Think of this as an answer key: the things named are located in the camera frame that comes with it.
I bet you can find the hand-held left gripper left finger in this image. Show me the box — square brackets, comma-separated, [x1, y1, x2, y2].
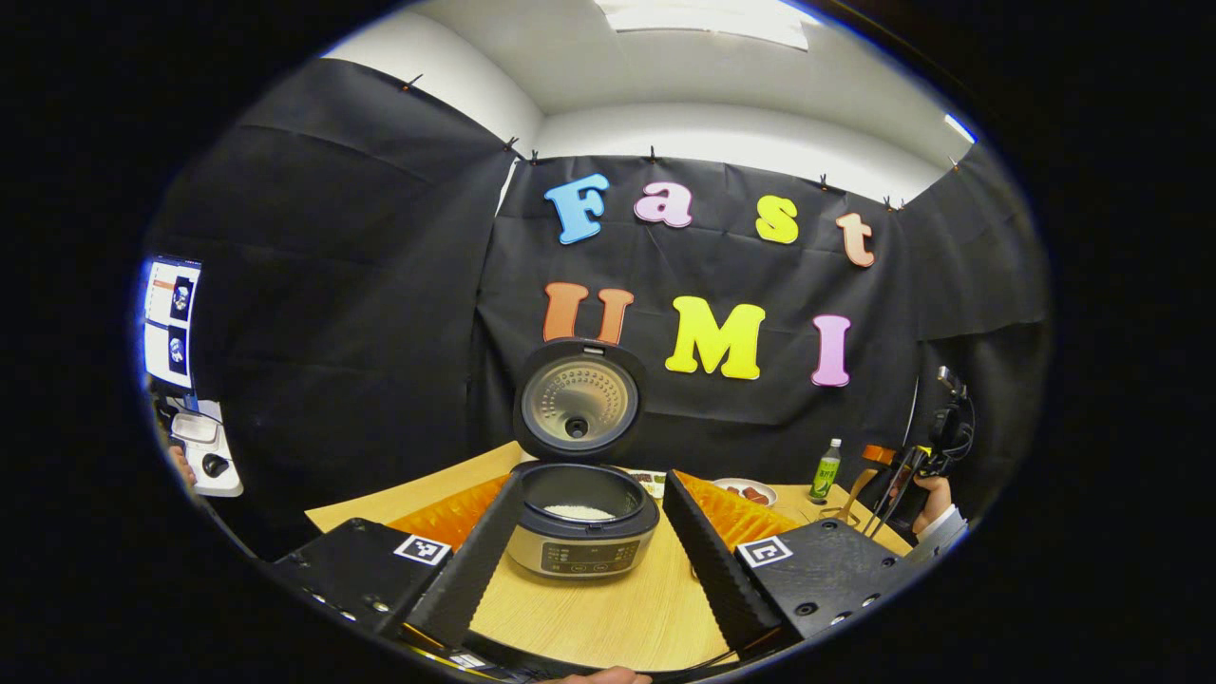
[266, 472, 526, 656]

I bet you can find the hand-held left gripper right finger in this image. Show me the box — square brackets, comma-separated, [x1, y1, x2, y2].
[662, 469, 937, 656]

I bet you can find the wooden spoon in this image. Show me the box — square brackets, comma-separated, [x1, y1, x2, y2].
[836, 465, 880, 522]

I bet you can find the dark grey rice cooker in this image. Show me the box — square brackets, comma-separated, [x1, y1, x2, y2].
[506, 337, 661, 579]

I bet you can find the green drink bottle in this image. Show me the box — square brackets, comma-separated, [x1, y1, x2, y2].
[809, 438, 843, 503]

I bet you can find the white round plate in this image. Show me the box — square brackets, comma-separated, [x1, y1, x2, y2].
[712, 477, 778, 507]

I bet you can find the white side desk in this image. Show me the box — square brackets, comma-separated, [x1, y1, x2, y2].
[171, 413, 244, 499]

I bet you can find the black backdrop cloth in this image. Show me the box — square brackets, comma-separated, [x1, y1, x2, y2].
[142, 57, 1051, 561]

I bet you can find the computer monitor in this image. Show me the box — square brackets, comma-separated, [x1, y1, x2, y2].
[142, 255, 202, 395]

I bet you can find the large ceiling light panel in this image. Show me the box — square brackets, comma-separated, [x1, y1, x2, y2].
[597, 0, 810, 50]

